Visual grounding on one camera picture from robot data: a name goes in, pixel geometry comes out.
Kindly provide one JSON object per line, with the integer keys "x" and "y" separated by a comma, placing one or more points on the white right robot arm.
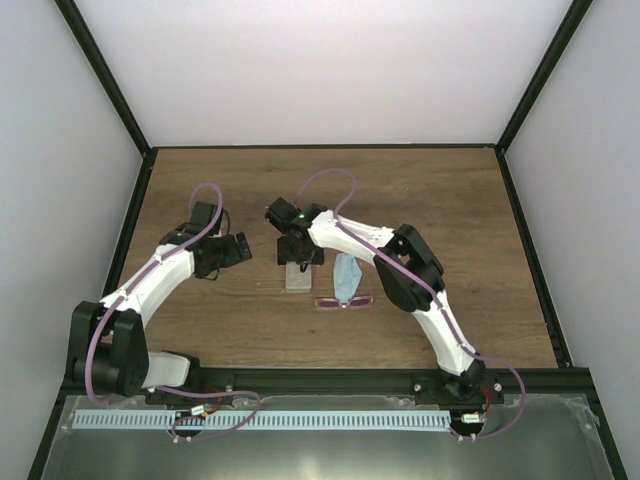
{"x": 410, "y": 274}

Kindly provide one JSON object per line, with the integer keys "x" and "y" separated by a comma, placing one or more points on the pink sunglasses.
{"x": 334, "y": 304}

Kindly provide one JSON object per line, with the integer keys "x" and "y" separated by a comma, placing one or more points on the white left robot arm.
{"x": 109, "y": 335}

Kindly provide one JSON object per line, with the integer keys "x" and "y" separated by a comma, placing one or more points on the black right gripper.
{"x": 317, "y": 258}

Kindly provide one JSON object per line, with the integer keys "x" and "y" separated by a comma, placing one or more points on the light blue slotted cable duct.
{"x": 422, "y": 421}

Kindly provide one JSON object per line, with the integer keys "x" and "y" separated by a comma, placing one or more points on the grey sunglasses case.
{"x": 297, "y": 281}

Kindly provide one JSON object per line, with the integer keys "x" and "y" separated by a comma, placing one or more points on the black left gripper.
{"x": 234, "y": 257}

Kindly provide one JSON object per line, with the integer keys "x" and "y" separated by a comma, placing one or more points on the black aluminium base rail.
{"x": 426, "y": 386}

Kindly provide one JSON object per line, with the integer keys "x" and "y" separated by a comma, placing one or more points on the light blue cleaning cloth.
{"x": 346, "y": 277}

